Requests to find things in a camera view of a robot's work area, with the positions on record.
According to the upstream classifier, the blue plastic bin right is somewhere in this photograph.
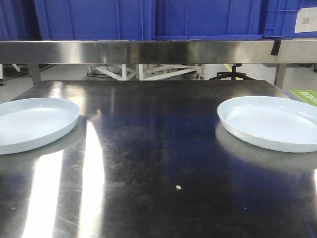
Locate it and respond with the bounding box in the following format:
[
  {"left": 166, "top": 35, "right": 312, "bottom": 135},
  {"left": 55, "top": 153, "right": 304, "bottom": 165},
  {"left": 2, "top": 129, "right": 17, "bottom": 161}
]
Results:
[{"left": 259, "top": 0, "right": 317, "bottom": 39}]

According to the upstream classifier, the black tape strip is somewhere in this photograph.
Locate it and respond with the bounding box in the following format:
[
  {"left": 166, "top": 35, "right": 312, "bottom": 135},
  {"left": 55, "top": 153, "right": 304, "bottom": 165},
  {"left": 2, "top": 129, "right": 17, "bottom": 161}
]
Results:
[{"left": 270, "top": 40, "right": 281, "bottom": 56}]

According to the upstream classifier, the blue plastic bin left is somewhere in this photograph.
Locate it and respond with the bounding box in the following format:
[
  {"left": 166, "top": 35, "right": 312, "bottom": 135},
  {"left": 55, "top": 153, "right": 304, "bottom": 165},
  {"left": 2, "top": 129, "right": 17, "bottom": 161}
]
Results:
[{"left": 34, "top": 0, "right": 156, "bottom": 41}]

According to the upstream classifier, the light blue plate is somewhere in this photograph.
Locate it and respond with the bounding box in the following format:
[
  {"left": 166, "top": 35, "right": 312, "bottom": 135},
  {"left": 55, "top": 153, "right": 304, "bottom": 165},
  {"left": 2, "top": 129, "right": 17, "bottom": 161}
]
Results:
[
  {"left": 0, "top": 98, "right": 80, "bottom": 155},
  {"left": 217, "top": 96, "right": 317, "bottom": 153}
]

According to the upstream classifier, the blue plastic bin middle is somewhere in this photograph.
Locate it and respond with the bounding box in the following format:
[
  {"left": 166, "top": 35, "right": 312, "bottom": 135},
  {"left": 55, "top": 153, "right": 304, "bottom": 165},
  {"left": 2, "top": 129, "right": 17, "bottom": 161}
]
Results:
[{"left": 155, "top": 0, "right": 262, "bottom": 40}]

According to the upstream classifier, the stainless steel shelf rail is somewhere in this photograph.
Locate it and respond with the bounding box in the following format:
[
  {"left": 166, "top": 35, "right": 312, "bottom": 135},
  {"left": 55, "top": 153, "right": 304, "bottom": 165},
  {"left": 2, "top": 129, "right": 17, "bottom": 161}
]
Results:
[{"left": 0, "top": 39, "right": 317, "bottom": 64}]

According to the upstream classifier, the steel table leg left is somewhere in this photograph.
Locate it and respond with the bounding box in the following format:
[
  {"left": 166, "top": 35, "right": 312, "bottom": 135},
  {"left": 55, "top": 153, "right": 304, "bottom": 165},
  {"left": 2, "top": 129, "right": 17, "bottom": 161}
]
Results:
[{"left": 27, "top": 64, "right": 42, "bottom": 86}]

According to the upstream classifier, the green floor sign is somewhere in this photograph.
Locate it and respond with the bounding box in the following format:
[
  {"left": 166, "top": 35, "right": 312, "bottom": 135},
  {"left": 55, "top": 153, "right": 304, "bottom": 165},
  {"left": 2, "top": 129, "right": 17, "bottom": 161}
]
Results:
[{"left": 289, "top": 89, "right": 317, "bottom": 106}]

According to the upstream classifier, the blue plastic bin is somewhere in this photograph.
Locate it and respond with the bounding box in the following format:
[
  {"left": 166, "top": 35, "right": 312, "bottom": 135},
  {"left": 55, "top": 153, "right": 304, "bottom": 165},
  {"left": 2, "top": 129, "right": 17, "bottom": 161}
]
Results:
[
  {"left": 34, "top": 0, "right": 156, "bottom": 41},
  {"left": 259, "top": 0, "right": 317, "bottom": 39},
  {"left": 155, "top": 0, "right": 262, "bottom": 40}
]

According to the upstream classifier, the steel table leg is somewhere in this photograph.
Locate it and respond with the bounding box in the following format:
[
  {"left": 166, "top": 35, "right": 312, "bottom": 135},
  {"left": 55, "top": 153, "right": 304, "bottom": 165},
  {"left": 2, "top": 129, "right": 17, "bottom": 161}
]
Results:
[
  {"left": 273, "top": 63, "right": 287, "bottom": 89},
  {"left": 27, "top": 64, "right": 42, "bottom": 86}
]

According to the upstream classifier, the black chair base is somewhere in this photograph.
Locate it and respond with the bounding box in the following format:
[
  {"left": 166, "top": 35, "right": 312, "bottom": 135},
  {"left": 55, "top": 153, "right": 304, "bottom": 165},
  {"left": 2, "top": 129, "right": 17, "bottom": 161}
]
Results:
[{"left": 209, "top": 63, "right": 254, "bottom": 81}]

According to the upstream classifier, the white paper label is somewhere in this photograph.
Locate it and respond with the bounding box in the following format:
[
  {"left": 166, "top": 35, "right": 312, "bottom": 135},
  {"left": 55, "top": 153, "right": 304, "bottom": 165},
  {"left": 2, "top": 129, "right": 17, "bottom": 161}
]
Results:
[{"left": 295, "top": 7, "right": 317, "bottom": 33}]

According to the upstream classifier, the steel table leg right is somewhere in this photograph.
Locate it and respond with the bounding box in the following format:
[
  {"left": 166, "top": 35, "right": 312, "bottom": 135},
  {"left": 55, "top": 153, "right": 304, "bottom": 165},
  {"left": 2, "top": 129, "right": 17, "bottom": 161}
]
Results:
[{"left": 273, "top": 63, "right": 287, "bottom": 89}]

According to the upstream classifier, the white metal frame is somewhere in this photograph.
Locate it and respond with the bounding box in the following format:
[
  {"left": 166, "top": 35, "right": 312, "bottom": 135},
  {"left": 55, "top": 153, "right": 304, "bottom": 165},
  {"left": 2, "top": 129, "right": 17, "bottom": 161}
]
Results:
[{"left": 87, "top": 64, "right": 205, "bottom": 81}]

